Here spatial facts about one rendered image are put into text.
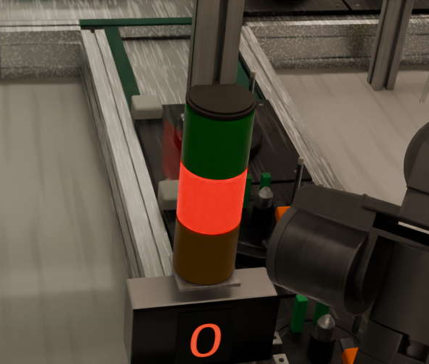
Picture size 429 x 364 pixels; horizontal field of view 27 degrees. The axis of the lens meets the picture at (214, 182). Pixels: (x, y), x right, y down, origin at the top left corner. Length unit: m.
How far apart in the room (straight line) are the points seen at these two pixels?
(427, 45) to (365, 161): 0.45
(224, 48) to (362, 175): 0.98
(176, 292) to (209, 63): 0.20
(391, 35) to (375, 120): 0.18
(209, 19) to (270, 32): 1.23
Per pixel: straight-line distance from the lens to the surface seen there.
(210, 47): 0.64
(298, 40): 1.89
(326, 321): 1.02
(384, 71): 1.87
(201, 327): 0.74
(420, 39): 2.00
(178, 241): 0.70
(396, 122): 1.79
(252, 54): 1.74
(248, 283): 0.75
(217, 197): 0.66
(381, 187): 1.59
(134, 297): 0.73
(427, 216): 0.51
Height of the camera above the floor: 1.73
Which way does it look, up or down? 35 degrees down
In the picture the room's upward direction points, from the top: 6 degrees clockwise
